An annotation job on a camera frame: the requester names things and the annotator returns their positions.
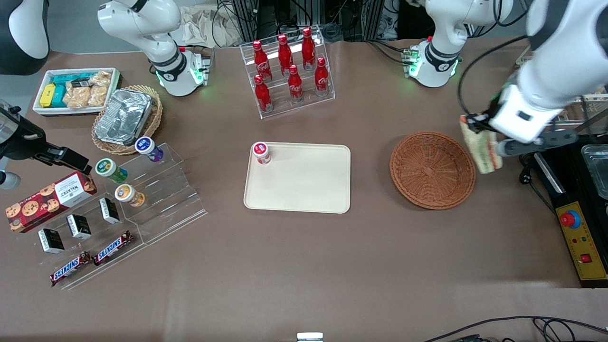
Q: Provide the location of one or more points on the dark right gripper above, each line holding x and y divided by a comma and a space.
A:
23, 142

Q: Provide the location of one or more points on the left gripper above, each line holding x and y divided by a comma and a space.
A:
480, 118

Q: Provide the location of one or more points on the triangular sandwich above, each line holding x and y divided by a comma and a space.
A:
482, 152

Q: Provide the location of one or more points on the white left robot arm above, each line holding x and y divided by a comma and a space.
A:
441, 57

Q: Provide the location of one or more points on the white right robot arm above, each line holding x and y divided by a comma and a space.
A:
164, 52

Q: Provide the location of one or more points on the aluminium foil tray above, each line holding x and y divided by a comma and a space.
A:
123, 118

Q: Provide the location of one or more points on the round brown wicker basket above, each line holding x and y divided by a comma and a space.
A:
430, 171

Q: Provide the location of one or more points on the oval light wicker basket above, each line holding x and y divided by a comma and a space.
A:
156, 116

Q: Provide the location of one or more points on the cream plastic tray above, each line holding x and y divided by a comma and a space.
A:
304, 183

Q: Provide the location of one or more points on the green yogurt cup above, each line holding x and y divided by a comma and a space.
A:
109, 170

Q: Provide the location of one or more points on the red Walkers cookie box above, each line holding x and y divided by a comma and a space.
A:
47, 200

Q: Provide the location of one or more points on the white plastic bin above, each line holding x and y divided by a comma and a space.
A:
38, 110

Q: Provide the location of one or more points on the clear bag of snacks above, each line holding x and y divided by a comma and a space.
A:
99, 88
77, 97

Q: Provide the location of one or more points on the small black white box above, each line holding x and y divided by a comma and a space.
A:
109, 210
79, 226
51, 241

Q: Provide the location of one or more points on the yellow small box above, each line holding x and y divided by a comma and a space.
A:
47, 96

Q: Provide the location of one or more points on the orange yogurt cup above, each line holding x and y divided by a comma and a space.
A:
128, 194

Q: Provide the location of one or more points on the purple yogurt cup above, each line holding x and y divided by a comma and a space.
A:
148, 148

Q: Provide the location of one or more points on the teal snack box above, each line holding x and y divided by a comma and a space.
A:
64, 78

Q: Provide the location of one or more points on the Snickers chocolate bar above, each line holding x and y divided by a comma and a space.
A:
113, 248
70, 268

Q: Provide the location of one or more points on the clear acrylic stepped stand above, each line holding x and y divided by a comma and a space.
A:
90, 266
171, 199

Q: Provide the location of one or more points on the steel pan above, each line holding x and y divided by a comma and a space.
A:
597, 171

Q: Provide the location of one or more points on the yellow emergency stop control box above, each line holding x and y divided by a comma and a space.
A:
582, 247

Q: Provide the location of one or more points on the red cola bottle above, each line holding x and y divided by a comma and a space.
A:
262, 94
295, 84
321, 77
261, 59
308, 47
285, 54

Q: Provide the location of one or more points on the clear acrylic bottle rack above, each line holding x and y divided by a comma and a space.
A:
304, 107

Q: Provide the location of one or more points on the crumpled beige paper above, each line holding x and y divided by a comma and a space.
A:
204, 26

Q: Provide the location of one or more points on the red lid yogurt cup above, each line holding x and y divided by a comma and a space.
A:
261, 153

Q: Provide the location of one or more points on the black equipment rack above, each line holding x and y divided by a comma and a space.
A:
266, 16

